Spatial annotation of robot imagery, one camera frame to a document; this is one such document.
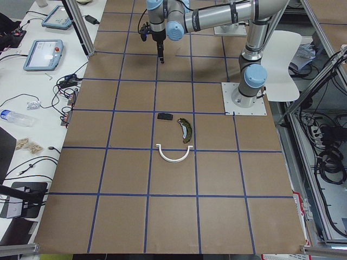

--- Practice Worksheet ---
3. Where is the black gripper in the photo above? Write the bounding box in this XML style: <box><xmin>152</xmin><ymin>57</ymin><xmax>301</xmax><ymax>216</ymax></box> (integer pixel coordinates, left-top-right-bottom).
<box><xmin>151</xmin><ymin>30</ymin><xmax>166</xmax><ymax>64</ymax></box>

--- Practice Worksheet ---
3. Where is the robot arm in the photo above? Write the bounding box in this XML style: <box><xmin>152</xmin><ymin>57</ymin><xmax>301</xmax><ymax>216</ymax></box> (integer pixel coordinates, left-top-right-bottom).
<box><xmin>138</xmin><ymin>0</ymin><xmax>288</xmax><ymax>108</ymax></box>

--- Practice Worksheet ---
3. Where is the black power adapter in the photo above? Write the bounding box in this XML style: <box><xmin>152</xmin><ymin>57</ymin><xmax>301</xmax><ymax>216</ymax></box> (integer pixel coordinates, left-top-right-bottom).
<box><xmin>85</xmin><ymin>15</ymin><xmax>100</xmax><ymax>25</ymax></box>

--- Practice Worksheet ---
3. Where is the black brake pad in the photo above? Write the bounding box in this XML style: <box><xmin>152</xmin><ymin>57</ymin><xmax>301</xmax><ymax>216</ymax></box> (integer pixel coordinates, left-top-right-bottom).
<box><xmin>157</xmin><ymin>113</ymin><xmax>174</xmax><ymax>121</ymax></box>

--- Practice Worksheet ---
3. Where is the olive brake shoe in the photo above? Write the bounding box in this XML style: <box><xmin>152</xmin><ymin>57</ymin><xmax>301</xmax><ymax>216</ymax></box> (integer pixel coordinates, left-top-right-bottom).
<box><xmin>177</xmin><ymin>118</ymin><xmax>192</xmax><ymax>144</ymax></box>

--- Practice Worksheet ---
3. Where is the far teach pendant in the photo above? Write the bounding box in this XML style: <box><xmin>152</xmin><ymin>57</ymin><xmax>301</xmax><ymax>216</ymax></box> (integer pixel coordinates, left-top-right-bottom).
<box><xmin>41</xmin><ymin>5</ymin><xmax>72</xmax><ymax>30</ymax></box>

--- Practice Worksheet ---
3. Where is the teach pendant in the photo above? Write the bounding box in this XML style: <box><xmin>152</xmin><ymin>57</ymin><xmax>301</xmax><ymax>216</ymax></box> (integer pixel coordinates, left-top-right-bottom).
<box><xmin>23</xmin><ymin>40</ymin><xmax>64</xmax><ymax>72</ymax></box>
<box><xmin>41</xmin><ymin>5</ymin><xmax>72</xmax><ymax>30</ymax></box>

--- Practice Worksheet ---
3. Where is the near teach pendant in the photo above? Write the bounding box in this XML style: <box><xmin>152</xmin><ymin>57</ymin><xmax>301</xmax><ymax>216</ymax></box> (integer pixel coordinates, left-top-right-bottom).
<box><xmin>23</xmin><ymin>40</ymin><xmax>64</xmax><ymax>72</ymax></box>

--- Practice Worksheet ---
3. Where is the white chair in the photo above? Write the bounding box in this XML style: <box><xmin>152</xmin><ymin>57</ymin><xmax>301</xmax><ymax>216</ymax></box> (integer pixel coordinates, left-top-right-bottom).
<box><xmin>261</xmin><ymin>30</ymin><xmax>301</xmax><ymax>102</ymax></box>

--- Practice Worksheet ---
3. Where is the plastic water bottle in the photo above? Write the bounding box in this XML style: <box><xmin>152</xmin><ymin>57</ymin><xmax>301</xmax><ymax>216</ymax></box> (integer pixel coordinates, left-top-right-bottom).
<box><xmin>1</xmin><ymin>109</ymin><xmax>36</xmax><ymax>127</ymax></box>

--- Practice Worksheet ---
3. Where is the bag of wooden pieces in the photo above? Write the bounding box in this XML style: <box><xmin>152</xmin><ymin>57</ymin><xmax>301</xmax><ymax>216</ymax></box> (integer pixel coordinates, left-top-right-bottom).
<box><xmin>15</xmin><ymin>138</ymin><xmax>43</xmax><ymax>154</ymax></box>

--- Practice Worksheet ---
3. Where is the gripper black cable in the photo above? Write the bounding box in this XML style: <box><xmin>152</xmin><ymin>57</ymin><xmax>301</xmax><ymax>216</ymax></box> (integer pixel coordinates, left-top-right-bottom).
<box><xmin>137</xmin><ymin>8</ymin><xmax>150</xmax><ymax>43</ymax></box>

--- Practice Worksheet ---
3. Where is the aluminium frame post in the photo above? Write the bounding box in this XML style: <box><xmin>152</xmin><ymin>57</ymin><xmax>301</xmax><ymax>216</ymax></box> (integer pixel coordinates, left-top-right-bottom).
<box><xmin>62</xmin><ymin>0</ymin><xmax>95</xmax><ymax>57</ymax></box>

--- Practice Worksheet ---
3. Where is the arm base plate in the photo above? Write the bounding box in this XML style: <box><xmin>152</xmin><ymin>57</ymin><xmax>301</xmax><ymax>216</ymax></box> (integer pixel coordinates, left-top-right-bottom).
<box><xmin>221</xmin><ymin>82</ymin><xmax>267</xmax><ymax>116</ymax></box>
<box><xmin>214</xmin><ymin>23</ymin><xmax>247</xmax><ymax>37</ymax></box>

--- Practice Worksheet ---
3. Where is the white curved plastic bracket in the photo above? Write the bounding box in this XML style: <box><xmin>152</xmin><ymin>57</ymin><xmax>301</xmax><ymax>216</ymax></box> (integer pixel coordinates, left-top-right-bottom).
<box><xmin>155</xmin><ymin>144</ymin><xmax>195</xmax><ymax>164</ymax></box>

